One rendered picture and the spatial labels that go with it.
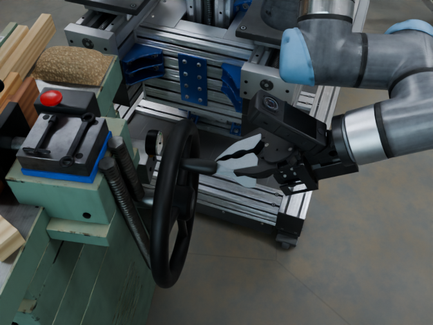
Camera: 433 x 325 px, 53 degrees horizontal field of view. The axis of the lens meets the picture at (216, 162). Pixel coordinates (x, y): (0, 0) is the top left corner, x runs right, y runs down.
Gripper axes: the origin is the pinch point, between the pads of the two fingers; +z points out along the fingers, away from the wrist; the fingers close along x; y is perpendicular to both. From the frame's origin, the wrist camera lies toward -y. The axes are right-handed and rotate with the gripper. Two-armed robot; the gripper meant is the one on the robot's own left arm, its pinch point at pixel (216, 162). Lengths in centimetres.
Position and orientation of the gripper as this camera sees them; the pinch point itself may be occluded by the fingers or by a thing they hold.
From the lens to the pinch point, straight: 66.9
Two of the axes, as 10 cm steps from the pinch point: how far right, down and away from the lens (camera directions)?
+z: -8.5, 2.2, 4.8
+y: 5.1, 6.0, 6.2
